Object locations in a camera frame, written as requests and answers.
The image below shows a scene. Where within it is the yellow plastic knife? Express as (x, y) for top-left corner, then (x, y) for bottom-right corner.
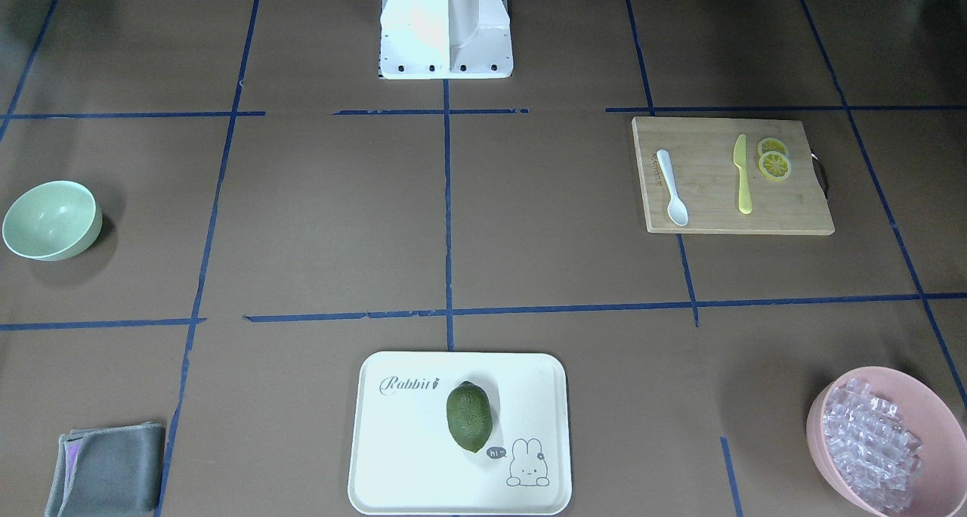
(733, 132), (753, 215)

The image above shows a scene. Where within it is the bamboo cutting board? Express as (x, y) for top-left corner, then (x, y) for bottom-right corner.
(631, 116), (835, 236)

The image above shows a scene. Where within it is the white plastic spoon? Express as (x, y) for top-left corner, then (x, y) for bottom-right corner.
(656, 149), (690, 227)

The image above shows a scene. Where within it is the light green bowl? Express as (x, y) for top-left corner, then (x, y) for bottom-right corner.
(2, 180), (103, 262)

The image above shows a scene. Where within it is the pink bowl with ice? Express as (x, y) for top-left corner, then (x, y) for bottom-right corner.
(807, 367), (966, 516)

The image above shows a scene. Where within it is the green avocado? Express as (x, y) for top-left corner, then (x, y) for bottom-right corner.
(446, 380), (493, 453)

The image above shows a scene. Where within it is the grey folded cloth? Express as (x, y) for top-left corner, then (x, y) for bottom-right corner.
(44, 422), (165, 516)

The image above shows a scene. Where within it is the white rabbit tray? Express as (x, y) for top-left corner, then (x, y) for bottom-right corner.
(348, 351), (573, 516)

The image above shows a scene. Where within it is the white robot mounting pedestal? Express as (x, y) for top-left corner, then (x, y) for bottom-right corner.
(378, 0), (514, 80)

